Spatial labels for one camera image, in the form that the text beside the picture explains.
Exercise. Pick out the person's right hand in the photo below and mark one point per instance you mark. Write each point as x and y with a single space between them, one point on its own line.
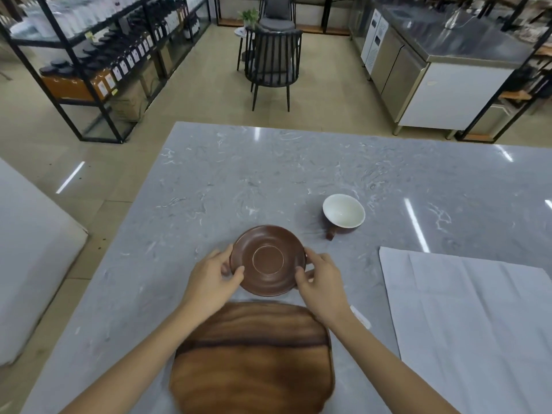
323 291

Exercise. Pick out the person's right thumb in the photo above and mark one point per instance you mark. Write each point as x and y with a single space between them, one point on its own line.
304 278

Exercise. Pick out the grey cushioned chair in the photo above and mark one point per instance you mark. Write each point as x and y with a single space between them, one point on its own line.
276 12

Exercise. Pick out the black rack with wooden shelves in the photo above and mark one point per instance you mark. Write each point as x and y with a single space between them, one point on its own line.
513 94

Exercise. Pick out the person's right forearm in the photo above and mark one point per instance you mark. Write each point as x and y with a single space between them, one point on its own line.
379 366

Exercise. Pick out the row of white bags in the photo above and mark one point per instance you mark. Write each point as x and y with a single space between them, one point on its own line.
73 12

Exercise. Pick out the white cloth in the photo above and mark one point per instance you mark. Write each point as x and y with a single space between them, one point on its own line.
470 327

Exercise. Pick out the stainless steel counter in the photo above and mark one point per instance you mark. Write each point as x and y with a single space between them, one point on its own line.
431 68

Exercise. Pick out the low wooden shelf unit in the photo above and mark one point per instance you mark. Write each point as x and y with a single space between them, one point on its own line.
319 17

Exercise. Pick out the person's left thumb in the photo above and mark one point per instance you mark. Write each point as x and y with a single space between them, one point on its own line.
235 272

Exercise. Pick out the person's left forearm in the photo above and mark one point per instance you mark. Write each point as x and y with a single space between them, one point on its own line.
142 362

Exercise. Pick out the brown cup with white inside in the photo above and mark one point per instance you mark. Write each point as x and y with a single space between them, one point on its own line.
343 213

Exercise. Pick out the small green potted plant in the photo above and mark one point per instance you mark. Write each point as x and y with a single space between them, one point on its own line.
249 16

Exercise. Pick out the black slatted chair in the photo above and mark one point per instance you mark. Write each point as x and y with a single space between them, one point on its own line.
274 55

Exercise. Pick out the person's left hand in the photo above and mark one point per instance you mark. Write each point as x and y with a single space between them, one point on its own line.
207 282

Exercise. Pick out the row of dark bottles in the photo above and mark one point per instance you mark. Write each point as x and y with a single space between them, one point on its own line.
125 60

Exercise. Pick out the wooden serving board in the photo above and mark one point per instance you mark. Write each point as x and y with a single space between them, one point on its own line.
252 362

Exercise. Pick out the small white packet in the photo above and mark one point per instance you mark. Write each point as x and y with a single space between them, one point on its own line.
361 316

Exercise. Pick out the brown ceramic saucer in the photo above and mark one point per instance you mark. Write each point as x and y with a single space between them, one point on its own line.
267 258

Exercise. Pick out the large white box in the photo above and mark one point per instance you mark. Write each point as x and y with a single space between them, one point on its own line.
32 262

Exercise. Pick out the black metal shelf rack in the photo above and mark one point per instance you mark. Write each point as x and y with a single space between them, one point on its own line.
71 124

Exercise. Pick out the small round side table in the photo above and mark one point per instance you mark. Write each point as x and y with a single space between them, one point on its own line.
246 36

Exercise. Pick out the cardboard box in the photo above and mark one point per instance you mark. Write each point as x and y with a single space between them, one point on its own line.
129 101

